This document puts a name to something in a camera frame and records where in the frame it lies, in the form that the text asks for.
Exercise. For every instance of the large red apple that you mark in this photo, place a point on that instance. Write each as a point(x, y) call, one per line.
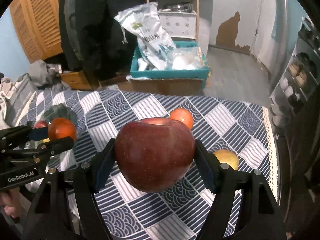
point(154, 153)

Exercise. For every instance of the clear plastic bag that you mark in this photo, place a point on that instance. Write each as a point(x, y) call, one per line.
point(190, 58)

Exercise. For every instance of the grey clothes pile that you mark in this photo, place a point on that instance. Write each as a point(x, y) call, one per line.
point(16, 94)

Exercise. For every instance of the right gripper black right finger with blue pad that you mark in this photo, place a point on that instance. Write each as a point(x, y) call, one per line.
point(259, 215)

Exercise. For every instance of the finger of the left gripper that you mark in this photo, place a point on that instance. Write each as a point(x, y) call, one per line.
point(17, 136)
point(50, 147)

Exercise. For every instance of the black hanging jacket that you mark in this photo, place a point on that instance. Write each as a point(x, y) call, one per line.
point(91, 38)

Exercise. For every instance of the yellow green mango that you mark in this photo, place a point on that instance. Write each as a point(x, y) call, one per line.
point(227, 157)

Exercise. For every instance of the teal plastic basket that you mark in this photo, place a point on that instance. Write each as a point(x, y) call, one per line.
point(202, 73)

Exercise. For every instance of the small wooden drawer box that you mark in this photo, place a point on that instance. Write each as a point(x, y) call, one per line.
point(76, 80)

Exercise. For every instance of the white patterned storage box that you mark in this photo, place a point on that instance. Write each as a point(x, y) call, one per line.
point(179, 24)

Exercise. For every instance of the wooden louvered wardrobe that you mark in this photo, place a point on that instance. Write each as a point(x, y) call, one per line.
point(36, 24)

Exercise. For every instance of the shoe rack with shoes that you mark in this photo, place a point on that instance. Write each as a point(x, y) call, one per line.
point(300, 77)

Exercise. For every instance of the orange tangerine far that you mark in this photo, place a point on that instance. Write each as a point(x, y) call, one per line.
point(182, 115)

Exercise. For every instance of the dark glass fruit plate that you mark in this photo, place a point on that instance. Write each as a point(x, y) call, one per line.
point(59, 111)

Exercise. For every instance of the white printed rice bag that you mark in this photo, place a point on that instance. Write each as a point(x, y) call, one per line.
point(153, 40)

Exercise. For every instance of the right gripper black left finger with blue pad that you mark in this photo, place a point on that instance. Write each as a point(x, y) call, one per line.
point(49, 216)

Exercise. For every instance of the small red apple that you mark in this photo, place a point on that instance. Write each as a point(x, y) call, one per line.
point(41, 124)

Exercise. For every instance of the brown cardboard box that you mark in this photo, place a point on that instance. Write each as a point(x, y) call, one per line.
point(178, 87)

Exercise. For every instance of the person's hand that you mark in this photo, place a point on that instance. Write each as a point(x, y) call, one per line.
point(10, 201)

